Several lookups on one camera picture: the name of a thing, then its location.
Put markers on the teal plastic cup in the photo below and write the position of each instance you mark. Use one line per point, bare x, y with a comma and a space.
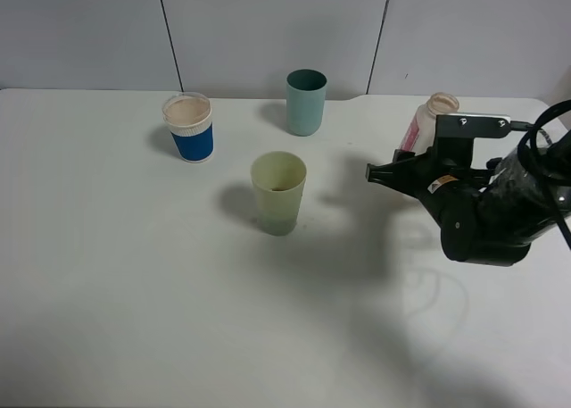
305, 100

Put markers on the blue ribbed paper cup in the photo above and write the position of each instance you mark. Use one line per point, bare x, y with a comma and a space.
189, 119

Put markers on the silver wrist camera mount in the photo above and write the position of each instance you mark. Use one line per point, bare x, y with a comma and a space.
455, 133

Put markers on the clear bottle with pink label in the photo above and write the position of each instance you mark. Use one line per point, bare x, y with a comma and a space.
420, 133

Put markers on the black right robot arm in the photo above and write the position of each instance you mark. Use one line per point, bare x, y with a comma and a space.
491, 215

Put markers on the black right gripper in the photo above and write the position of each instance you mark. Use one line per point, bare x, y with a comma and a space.
440, 177

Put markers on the light green plastic cup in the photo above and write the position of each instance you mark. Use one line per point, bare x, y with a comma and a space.
278, 180

